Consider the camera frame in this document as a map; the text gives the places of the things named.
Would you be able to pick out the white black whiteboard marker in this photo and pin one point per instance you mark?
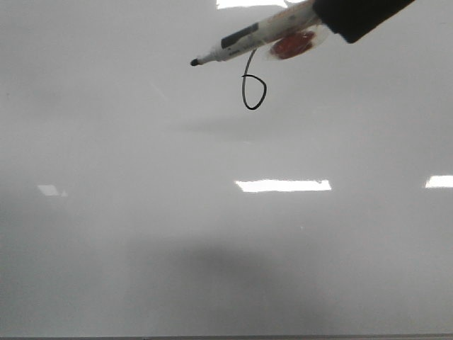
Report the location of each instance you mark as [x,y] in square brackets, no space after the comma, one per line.
[289,30]

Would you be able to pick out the white whiteboard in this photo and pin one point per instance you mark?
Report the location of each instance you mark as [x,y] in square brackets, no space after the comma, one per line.
[143,196]

